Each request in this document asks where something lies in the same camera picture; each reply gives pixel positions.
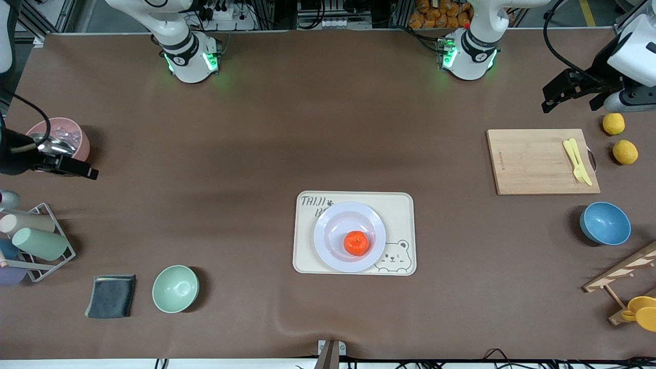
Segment dark grey folded cloth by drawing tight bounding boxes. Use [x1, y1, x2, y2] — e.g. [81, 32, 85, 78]
[85, 275, 137, 319]

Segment white power strip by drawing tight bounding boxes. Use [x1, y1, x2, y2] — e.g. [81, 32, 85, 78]
[204, 6, 256, 31]

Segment yellow plastic knife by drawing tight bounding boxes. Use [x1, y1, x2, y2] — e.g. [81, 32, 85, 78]
[569, 138, 593, 187]

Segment wooden mug rack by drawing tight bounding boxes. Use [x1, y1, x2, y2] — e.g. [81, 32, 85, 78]
[583, 241, 656, 326]

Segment orange fruit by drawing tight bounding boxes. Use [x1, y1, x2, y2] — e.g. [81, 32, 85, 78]
[343, 231, 371, 257]

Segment mint green cup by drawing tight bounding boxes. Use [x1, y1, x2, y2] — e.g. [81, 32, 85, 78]
[12, 228, 69, 261]

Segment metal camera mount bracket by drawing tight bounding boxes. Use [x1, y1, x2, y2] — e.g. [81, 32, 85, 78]
[314, 339, 347, 369]

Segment clear ice cubes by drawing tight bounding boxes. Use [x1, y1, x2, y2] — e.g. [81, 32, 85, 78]
[54, 125, 83, 147]

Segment purple cup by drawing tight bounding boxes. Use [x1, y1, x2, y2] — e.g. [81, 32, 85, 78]
[0, 264, 27, 286]

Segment wooden cutting board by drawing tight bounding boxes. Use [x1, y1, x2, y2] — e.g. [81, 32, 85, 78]
[486, 129, 601, 196]

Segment beige cup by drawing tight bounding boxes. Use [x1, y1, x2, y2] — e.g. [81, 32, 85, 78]
[0, 213, 56, 236]

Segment yellow mug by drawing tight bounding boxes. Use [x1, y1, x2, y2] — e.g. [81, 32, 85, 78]
[621, 296, 656, 333]

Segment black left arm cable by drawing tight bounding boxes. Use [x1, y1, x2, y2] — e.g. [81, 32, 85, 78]
[542, 0, 616, 86]

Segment mint green bowl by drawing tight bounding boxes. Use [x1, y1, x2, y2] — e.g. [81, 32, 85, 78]
[152, 265, 199, 314]

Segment blue bowl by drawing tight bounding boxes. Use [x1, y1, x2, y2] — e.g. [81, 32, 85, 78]
[580, 201, 632, 246]

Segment silver metal scoop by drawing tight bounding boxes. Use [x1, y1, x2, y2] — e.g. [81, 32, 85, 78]
[37, 135, 77, 157]

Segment aluminium frame profile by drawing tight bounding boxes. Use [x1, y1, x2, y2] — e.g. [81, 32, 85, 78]
[612, 0, 647, 40]
[15, 0, 77, 44]

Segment lavender round plate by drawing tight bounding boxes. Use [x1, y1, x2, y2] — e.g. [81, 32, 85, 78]
[313, 201, 386, 273]

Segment brown bread rolls pile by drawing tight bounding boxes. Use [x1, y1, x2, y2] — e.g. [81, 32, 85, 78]
[408, 0, 475, 29]

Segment yellow plastic fork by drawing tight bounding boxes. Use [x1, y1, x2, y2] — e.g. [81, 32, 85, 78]
[563, 140, 588, 184]

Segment cream bear print tray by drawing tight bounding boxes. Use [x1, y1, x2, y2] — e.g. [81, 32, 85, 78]
[293, 192, 417, 276]

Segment yellow lemon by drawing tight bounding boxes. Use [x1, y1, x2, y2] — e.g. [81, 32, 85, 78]
[612, 139, 639, 165]
[602, 112, 626, 136]

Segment grey wire cup rack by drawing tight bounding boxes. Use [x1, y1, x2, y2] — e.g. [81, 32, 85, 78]
[0, 202, 76, 283]

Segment pink bowl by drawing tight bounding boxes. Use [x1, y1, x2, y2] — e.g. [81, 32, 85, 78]
[25, 117, 91, 163]

